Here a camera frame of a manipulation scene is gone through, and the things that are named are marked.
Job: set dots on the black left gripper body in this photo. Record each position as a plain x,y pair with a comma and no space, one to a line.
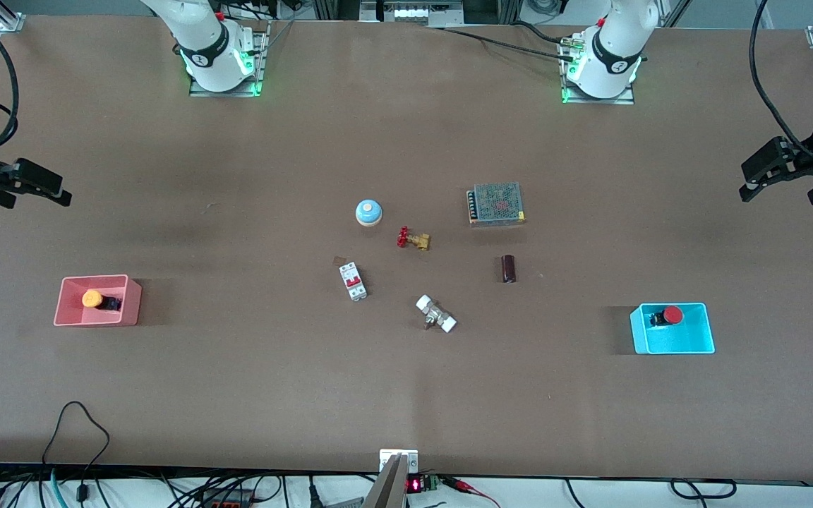
806,159

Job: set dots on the yellow push button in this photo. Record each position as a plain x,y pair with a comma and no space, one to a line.
92,299

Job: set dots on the red push button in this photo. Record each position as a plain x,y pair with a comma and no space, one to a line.
671,315

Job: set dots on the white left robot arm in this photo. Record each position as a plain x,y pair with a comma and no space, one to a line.
607,81

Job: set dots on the pink plastic box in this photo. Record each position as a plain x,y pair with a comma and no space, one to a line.
68,310

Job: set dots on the cyan plastic box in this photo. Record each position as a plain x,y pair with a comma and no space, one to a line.
675,340

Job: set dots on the metal mesh power supply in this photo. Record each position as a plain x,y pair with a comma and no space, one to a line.
497,203

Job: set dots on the dark brown cylindrical capacitor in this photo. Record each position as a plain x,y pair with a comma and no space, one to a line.
509,269

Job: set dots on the white red circuit breaker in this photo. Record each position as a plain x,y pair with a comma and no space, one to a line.
353,281

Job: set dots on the round blue dome button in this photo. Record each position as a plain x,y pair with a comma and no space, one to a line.
368,212

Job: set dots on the metal valve with white caps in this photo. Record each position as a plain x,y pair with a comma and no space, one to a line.
436,315

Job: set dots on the red clip lead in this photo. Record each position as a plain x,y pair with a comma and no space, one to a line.
466,487

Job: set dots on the red digit display module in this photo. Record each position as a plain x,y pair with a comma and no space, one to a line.
417,485

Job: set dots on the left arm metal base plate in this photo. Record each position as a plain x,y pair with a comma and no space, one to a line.
567,95

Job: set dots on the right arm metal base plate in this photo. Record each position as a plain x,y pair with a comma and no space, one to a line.
260,70

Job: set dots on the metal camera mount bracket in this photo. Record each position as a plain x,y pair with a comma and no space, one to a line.
392,480

